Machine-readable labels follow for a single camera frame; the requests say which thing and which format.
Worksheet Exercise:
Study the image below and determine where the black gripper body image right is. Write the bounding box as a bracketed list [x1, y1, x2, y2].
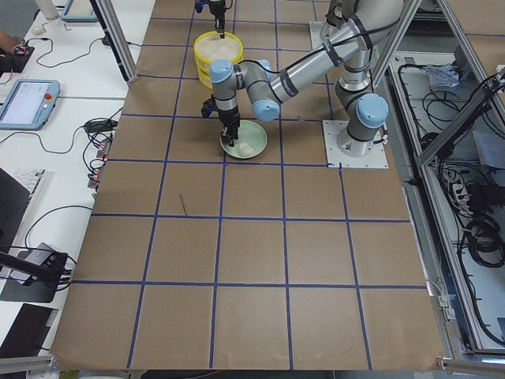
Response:
[201, 96, 241, 127]

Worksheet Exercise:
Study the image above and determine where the yellow steamer layer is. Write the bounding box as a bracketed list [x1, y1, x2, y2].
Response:
[195, 58, 212, 89]
[193, 32, 244, 67]

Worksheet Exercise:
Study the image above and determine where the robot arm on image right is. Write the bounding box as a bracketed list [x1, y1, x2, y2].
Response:
[201, 0, 403, 157]

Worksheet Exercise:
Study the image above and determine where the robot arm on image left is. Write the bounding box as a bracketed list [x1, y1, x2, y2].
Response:
[208, 0, 234, 39]

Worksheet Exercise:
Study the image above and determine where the white steamer cloth liner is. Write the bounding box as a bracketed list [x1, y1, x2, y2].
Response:
[195, 34, 241, 61]

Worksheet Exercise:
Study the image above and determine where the light green plate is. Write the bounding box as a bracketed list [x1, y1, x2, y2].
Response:
[220, 120, 267, 159]

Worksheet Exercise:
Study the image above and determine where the white bun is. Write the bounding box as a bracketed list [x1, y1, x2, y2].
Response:
[239, 143, 254, 157]

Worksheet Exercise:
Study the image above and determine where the blue teach pendant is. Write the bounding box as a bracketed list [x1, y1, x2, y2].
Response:
[1, 79, 60, 131]

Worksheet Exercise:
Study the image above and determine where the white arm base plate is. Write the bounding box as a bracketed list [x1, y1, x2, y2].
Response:
[322, 120, 388, 170]
[309, 21, 337, 50]

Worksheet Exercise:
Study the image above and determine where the aluminium frame post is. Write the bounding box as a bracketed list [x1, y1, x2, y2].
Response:
[90, 0, 138, 83]

